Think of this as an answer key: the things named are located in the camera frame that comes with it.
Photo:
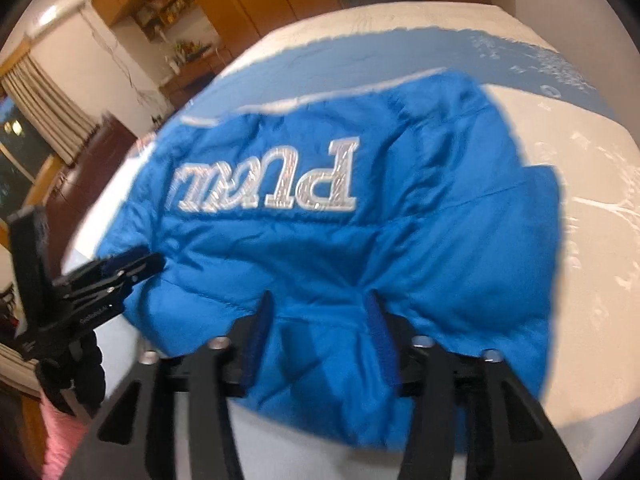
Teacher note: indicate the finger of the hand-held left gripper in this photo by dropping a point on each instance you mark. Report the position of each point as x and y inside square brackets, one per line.
[131, 279]
[132, 261]

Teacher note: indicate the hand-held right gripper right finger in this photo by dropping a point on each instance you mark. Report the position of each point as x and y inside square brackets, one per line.
[382, 340]

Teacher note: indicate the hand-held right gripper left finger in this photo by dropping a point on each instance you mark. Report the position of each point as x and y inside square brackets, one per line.
[257, 332]

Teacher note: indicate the blue puffer jacket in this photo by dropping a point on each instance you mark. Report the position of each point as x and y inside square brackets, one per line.
[325, 260]

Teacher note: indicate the person's left forearm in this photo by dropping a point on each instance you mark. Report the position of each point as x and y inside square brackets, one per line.
[57, 440]

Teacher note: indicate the person's left hand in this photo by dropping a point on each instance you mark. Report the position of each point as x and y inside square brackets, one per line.
[87, 375]

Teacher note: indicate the dark brown wooden bench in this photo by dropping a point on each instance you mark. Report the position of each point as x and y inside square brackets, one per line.
[100, 170]

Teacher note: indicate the window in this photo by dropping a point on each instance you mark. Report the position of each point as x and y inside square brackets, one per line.
[15, 145]

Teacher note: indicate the beige curtain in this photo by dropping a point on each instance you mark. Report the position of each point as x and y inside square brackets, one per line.
[47, 105]

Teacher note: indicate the bed with printed blue bedspread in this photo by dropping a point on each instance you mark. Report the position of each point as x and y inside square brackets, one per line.
[575, 310]

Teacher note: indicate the wooden desk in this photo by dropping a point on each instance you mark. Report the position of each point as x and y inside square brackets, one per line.
[192, 72]

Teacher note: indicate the potted plant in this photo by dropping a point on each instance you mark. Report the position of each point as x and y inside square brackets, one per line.
[187, 52]

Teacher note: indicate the white air conditioner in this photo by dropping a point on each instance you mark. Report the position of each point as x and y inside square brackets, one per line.
[57, 12]

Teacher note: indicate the wooden wall bookshelf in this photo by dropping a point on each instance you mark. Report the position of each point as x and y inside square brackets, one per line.
[160, 7]

